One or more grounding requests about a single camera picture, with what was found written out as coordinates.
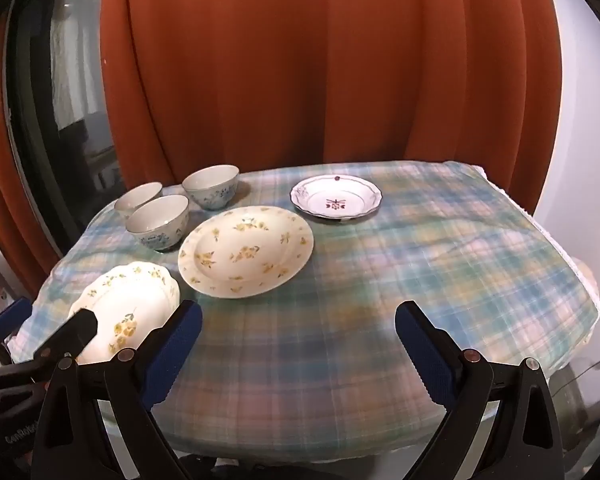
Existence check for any scalloped yellow floral plate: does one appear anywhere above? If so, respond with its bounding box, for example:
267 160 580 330
67 261 181 366

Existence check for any pastel plaid tablecloth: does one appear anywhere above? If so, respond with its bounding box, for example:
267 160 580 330
10 160 600 463

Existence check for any large round yellow floral plate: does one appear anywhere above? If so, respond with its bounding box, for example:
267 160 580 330
178 206 315 298

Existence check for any thin black cable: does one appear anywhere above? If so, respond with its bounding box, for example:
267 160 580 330
550 352 600 396

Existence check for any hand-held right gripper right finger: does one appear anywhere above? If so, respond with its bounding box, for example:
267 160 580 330
395 300 566 480

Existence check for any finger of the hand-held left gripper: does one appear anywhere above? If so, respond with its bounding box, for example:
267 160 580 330
0 297 33 349
32 307 99 363

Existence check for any dark glass window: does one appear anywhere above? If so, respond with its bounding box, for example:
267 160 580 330
2 0 126 256

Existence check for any beige rounded cushion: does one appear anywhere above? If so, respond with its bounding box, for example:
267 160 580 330
570 257 600 346

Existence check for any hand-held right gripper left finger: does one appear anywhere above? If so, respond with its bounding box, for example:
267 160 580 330
32 300 203 480

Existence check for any white blue floral bowl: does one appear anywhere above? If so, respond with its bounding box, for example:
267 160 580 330
126 194 190 253
114 181 164 221
182 164 240 211

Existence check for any scalloped red motif plate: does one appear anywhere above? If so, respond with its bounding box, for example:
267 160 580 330
289 175 383 220

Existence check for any orange curtain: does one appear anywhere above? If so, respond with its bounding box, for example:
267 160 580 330
99 0 563 196
0 25 73 286

